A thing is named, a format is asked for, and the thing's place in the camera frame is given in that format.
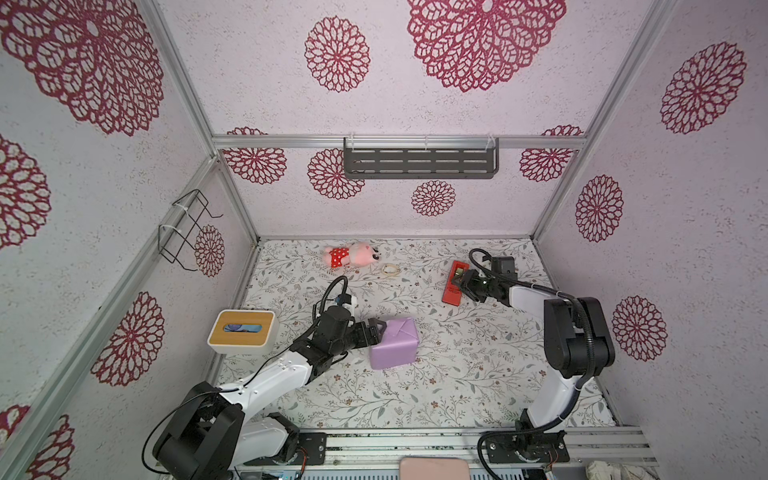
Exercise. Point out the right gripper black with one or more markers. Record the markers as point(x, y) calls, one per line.
point(468, 283)

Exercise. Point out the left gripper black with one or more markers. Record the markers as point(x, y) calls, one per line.
point(374, 337)

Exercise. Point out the pink wrapping paper sheet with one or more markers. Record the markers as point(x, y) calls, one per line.
point(399, 345)

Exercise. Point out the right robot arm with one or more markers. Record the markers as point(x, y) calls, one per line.
point(577, 346)

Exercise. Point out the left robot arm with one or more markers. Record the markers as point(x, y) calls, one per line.
point(208, 434)

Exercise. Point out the white tissue box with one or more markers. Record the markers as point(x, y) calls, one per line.
point(243, 332)

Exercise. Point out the red tape dispenser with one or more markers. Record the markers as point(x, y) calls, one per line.
point(452, 293)

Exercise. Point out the clear tape roll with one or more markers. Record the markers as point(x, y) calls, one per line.
point(390, 270)

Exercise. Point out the pink plush toy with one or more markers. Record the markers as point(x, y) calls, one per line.
point(359, 254)

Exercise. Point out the white cloth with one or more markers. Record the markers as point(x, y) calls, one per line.
point(601, 470)

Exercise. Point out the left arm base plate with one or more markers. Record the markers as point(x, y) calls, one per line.
point(307, 449)

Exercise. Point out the grey wall shelf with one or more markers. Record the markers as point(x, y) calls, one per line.
point(471, 161)

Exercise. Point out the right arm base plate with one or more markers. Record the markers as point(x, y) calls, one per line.
point(547, 448)

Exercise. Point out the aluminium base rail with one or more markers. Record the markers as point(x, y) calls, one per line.
point(384, 448)

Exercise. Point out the black wire wall rack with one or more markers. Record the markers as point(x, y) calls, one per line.
point(192, 242)

